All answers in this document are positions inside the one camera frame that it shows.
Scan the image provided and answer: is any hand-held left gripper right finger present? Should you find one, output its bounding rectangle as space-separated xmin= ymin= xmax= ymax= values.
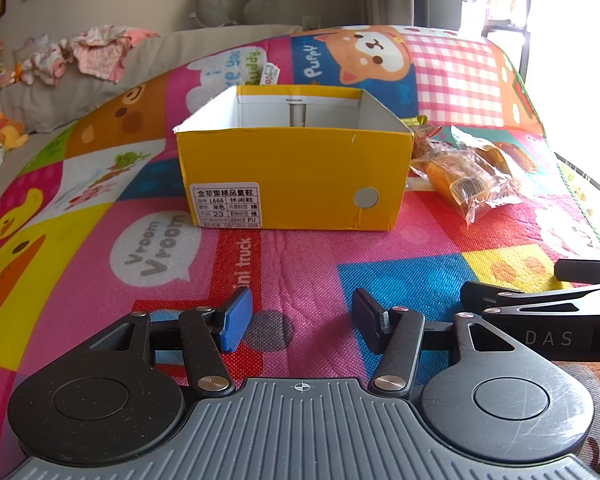
xmin=352 ymin=287 xmax=518 ymax=403

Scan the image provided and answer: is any clear bread packet with barcode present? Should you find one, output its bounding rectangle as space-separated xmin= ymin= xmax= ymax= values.
xmin=422 ymin=127 xmax=523 ymax=226

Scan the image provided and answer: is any clear brown bread packet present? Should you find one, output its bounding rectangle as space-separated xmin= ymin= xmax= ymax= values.
xmin=472 ymin=137 xmax=541 ymax=193

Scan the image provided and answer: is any orange plush toy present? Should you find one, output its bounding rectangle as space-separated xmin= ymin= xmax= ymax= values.
xmin=0 ymin=111 xmax=29 ymax=155

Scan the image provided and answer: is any yellow cardboard shoe box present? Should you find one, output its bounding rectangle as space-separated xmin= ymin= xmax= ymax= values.
xmin=174 ymin=85 xmax=415 ymax=233

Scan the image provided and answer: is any clear orange snack packet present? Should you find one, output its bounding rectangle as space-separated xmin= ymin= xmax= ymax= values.
xmin=402 ymin=115 xmax=448 ymax=173

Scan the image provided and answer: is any pile of pink white clothes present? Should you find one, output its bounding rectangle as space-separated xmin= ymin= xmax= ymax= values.
xmin=14 ymin=26 xmax=160 ymax=85

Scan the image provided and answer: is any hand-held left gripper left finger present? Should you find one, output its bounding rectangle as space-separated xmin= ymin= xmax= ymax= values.
xmin=87 ymin=287 xmax=254 ymax=400

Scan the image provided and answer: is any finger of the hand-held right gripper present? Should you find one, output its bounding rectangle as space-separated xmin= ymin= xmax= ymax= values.
xmin=460 ymin=281 xmax=600 ymax=316
xmin=554 ymin=258 xmax=600 ymax=284

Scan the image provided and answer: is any colourful cartoon play mat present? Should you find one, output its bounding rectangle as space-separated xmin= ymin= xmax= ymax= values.
xmin=0 ymin=24 xmax=600 ymax=480

